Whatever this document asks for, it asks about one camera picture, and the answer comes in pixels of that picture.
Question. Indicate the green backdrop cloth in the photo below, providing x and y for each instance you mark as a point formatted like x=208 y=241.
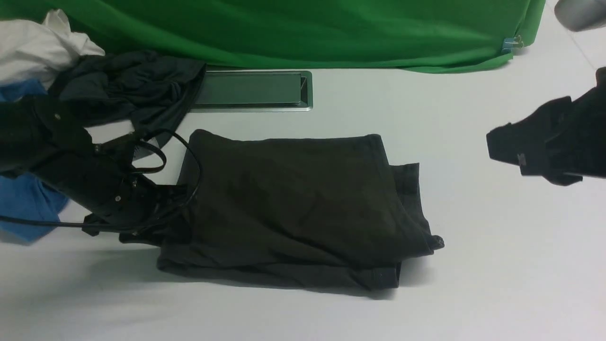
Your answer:
x=428 y=36

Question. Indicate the gray long sleeve shirt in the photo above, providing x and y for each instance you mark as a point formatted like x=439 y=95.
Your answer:
x=313 y=213

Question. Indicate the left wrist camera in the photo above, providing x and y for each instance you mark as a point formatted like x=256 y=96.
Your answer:
x=124 y=148

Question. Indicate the white shirt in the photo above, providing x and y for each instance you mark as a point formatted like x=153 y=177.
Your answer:
x=31 y=50

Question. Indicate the blue t-shirt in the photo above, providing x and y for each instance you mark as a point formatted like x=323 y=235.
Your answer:
x=26 y=197

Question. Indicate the silver table cable hatch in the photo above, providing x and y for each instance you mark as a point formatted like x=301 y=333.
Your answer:
x=255 y=91

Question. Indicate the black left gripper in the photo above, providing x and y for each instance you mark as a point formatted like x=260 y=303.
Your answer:
x=120 y=199

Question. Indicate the dark teal crumpled shirt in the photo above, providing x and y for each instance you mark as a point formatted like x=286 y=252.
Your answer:
x=151 y=90

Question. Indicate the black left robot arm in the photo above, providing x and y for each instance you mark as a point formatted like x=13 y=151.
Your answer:
x=39 y=135

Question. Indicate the blue binder clip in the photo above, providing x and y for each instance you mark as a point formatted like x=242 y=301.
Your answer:
x=512 y=44

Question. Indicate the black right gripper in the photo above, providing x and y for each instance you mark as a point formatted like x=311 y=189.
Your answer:
x=562 y=141

